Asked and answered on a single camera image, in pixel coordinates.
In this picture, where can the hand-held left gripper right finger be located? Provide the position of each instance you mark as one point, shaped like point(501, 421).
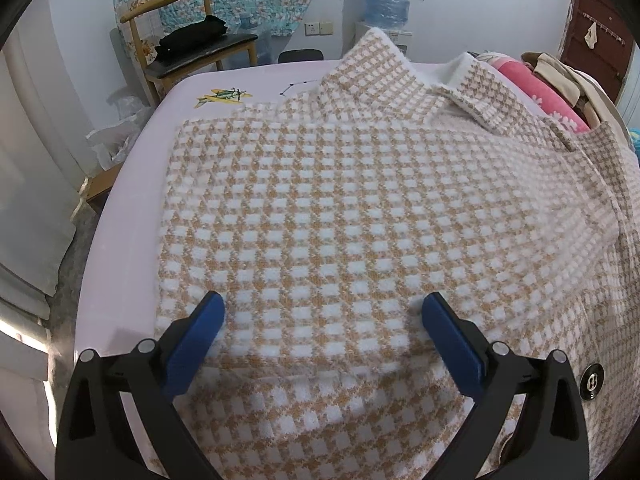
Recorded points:
point(452, 345)

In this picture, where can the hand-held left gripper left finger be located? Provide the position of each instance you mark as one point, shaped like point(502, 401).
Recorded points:
point(197, 345)

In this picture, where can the tan white checkered coat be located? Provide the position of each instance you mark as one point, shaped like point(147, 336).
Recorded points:
point(350, 210)

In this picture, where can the beige clothes pile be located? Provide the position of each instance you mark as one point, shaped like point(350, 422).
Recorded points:
point(560, 72)

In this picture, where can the bed with pink sheet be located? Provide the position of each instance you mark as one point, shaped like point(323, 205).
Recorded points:
point(130, 220)

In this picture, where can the low wooden stool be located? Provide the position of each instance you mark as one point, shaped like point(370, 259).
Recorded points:
point(102, 185)

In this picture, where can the white plastic bags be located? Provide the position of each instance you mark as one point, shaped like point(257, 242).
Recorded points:
point(120, 130)

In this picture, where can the white curtain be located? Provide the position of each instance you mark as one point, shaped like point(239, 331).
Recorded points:
point(30, 185)

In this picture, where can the pink floral blanket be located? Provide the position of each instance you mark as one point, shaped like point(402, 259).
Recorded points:
point(530, 85)

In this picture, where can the wooden chair with black seat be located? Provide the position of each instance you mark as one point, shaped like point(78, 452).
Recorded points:
point(200, 57)

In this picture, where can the black cloth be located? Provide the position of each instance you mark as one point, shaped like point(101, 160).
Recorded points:
point(190, 37)

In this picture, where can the dark flat object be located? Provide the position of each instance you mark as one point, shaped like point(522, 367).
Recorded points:
point(300, 55)

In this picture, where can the brown door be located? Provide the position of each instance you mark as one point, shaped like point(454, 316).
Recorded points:
point(600, 60)

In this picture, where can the white water dispenser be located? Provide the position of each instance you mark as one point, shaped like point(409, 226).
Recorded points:
point(362, 32)

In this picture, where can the door hook rack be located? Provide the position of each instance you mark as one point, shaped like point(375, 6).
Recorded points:
point(612, 32)

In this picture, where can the white wall socket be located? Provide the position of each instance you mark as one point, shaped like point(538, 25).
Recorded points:
point(319, 28)

